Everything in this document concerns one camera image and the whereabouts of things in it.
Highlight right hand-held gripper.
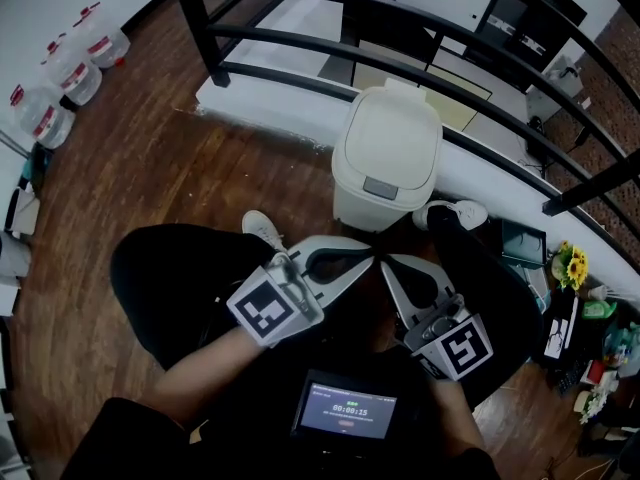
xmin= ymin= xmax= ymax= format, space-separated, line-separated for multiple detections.
xmin=380 ymin=253 xmax=495 ymax=382

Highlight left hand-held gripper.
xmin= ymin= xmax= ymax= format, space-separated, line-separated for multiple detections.
xmin=226 ymin=235 xmax=374 ymax=352

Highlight white trash bin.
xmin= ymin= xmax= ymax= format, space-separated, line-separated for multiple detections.
xmin=331 ymin=78 xmax=444 ymax=233

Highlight white trash bin lid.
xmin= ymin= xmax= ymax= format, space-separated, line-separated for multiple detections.
xmin=343 ymin=78 xmax=444 ymax=192

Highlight person's left forearm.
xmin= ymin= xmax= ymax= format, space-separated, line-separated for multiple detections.
xmin=153 ymin=325 xmax=267 ymax=422

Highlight person's right forearm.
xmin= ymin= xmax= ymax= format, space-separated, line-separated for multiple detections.
xmin=428 ymin=375 xmax=487 ymax=455

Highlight person's right leg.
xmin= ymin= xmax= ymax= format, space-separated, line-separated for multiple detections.
xmin=428 ymin=206 xmax=545 ymax=409

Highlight person's leg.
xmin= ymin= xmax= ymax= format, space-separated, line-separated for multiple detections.
xmin=428 ymin=206 xmax=545 ymax=409
xmin=109 ymin=223 xmax=281 ymax=369

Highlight person's left white shoe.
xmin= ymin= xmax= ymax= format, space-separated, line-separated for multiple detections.
xmin=241 ymin=210 xmax=289 ymax=255

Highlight person's white shoe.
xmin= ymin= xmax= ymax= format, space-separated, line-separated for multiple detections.
xmin=241 ymin=210 xmax=289 ymax=255
xmin=411 ymin=199 xmax=489 ymax=231

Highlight person's right white shoe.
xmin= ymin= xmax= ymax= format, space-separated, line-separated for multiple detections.
xmin=411 ymin=199 xmax=489 ymax=231

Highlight black chest screen device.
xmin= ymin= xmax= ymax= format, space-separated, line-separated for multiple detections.
xmin=290 ymin=368 xmax=420 ymax=442

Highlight white sheet with black print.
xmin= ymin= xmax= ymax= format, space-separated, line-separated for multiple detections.
xmin=543 ymin=295 xmax=581 ymax=360

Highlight potted yellow sunflowers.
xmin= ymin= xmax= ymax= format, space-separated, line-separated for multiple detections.
xmin=551 ymin=240 xmax=590 ymax=292

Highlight person's left leg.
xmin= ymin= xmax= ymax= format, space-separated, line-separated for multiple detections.
xmin=109 ymin=223 xmax=281 ymax=369

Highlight black keyboard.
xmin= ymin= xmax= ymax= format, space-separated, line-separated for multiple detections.
xmin=553 ymin=352 xmax=594 ymax=395

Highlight green plastic bottle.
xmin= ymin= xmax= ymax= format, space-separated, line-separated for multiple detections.
xmin=579 ymin=297 xmax=619 ymax=322

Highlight person's black shirt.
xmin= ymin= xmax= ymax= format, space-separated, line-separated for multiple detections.
xmin=59 ymin=345 xmax=504 ymax=480

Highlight white flower bunch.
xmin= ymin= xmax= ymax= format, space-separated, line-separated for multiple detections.
xmin=574 ymin=387 xmax=609 ymax=425

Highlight black metal railing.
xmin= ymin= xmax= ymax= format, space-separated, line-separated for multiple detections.
xmin=167 ymin=0 xmax=640 ymax=217

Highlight white appliance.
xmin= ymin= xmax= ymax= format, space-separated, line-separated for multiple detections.
xmin=524 ymin=55 xmax=587 ymax=125

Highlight black cabinet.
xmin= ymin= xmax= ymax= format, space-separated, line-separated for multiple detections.
xmin=473 ymin=0 xmax=589 ymax=72

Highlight clear red-capped water jug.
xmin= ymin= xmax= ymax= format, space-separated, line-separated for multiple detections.
xmin=8 ymin=84 xmax=77 ymax=150
xmin=73 ymin=1 xmax=132 ymax=70
xmin=41 ymin=32 xmax=104 ymax=107

